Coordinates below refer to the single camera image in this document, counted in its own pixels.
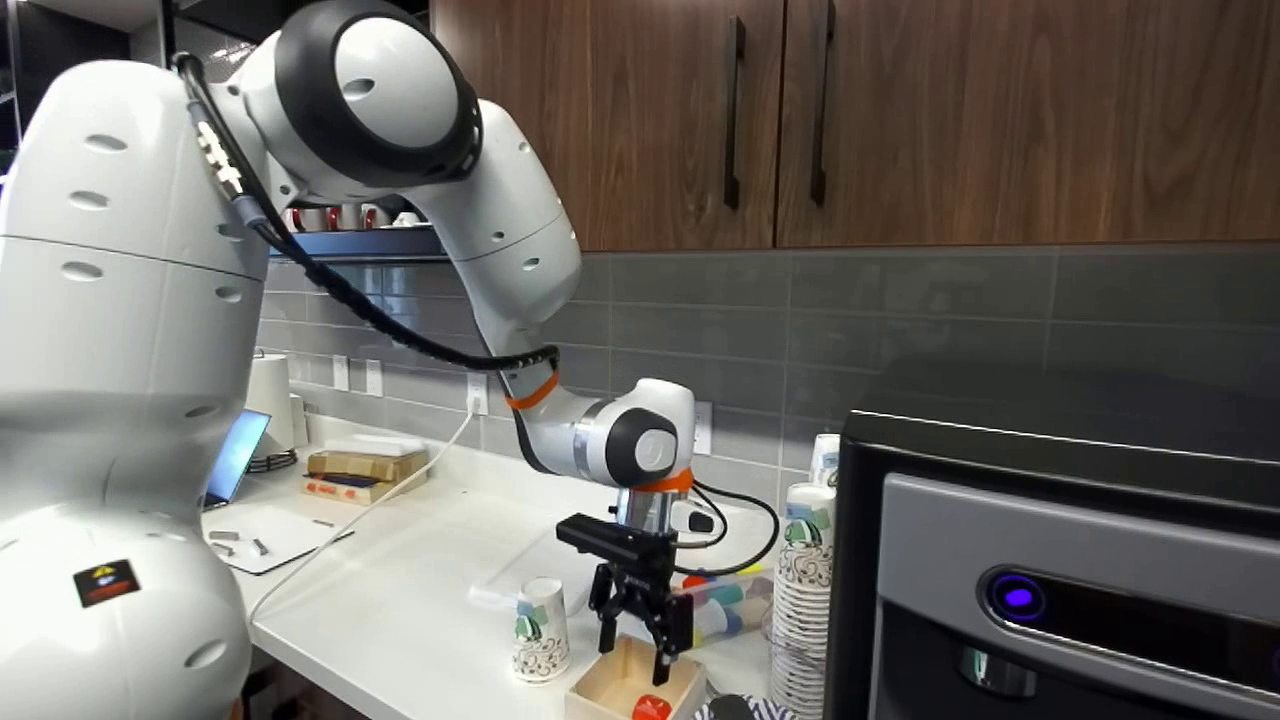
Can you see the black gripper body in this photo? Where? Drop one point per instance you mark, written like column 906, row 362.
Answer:
column 641, row 589

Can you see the red block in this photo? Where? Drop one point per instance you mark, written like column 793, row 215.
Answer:
column 648, row 708

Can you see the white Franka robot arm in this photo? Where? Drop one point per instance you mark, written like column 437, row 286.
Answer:
column 122, row 332

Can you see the blue white patterned bowl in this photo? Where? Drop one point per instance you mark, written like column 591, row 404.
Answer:
column 743, row 708

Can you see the light wooden box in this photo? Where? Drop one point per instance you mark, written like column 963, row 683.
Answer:
column 592, row 693

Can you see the printed paper cup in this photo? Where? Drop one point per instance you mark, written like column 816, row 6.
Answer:
column 541, row 642

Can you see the clear plastic container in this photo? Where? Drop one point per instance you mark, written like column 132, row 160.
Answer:
column 743, row 614

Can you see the stack of printed paper cups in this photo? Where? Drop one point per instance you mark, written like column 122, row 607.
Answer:
column 800, row 585
column 826, row 463

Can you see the wooden tray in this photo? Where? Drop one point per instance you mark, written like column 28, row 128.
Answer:
column 362, row 469

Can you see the white paper sheet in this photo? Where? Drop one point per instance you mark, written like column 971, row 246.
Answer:
column 272, row 535

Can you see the black and grey appliance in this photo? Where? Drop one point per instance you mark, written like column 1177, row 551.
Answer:
column 1065, row 585

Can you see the white paper towel roll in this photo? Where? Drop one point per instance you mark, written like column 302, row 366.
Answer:
column 272, row 394

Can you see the blue laptop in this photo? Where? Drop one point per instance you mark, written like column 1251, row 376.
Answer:
column 239, row 454

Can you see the brown wooden cabinet door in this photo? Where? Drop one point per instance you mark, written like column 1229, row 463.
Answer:
column 624, row 122
column 1041, row 122

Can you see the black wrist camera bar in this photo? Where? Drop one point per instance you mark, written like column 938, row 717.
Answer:
column 615, row 538

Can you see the white wall outlet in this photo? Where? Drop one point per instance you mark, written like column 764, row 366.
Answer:
column 340, row 374
column 372, row 376
column 478, row 394
column 700, row 425

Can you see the blue wall shelf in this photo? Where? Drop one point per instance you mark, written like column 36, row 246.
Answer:
column 372, row 246

